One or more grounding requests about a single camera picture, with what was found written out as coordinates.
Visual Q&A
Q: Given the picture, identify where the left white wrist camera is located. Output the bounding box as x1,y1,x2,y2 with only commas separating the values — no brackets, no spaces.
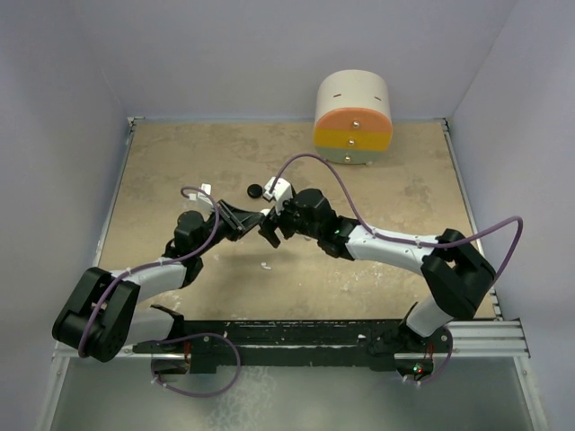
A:
187,183,215,216

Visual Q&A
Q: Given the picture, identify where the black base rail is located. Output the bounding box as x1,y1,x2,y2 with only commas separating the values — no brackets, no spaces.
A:
134,304,453,376

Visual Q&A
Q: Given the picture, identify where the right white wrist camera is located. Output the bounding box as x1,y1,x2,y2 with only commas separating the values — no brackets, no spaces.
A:
262,177,294,215

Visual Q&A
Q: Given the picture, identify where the white round drawer cabinet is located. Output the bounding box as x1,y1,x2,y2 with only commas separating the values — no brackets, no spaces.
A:
313,69,393,165

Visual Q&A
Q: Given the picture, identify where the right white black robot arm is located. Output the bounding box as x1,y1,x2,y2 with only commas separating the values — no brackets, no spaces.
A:
260,187,495,351

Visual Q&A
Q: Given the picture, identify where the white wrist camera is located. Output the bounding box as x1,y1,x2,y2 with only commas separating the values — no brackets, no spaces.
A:
187,183,215,216
262,177,294,215

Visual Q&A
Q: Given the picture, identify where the black round earbud case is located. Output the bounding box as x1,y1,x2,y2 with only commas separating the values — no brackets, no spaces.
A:
246,183,263,199

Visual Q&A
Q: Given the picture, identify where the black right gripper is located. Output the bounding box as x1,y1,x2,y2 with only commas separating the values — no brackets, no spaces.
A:
259,195,322,248

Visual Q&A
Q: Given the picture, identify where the aluminium frame rail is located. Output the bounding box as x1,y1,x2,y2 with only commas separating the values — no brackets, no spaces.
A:
442,118,530,357

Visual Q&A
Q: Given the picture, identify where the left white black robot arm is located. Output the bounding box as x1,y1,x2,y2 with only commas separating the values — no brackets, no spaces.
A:
51,200,268,363

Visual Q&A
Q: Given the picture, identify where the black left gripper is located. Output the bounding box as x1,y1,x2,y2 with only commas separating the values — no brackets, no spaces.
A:
194,199,262,256

